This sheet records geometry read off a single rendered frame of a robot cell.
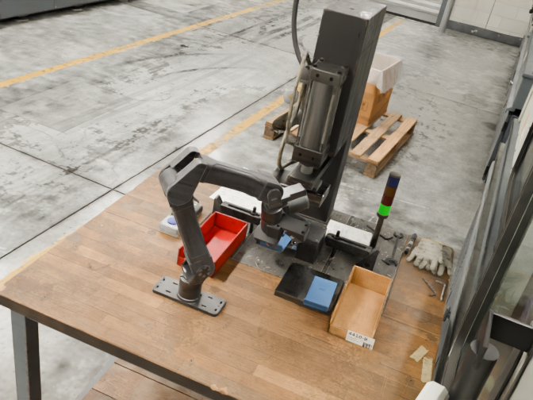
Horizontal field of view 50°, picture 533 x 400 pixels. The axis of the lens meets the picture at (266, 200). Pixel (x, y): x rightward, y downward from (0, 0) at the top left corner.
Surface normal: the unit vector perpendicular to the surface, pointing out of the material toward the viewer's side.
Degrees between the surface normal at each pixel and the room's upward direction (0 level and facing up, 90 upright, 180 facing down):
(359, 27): 90
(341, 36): 90
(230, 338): 0
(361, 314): 0
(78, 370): 0
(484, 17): 90
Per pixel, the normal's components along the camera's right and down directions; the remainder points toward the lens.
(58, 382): 0.17, -0.85
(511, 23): -0.41, 0.40
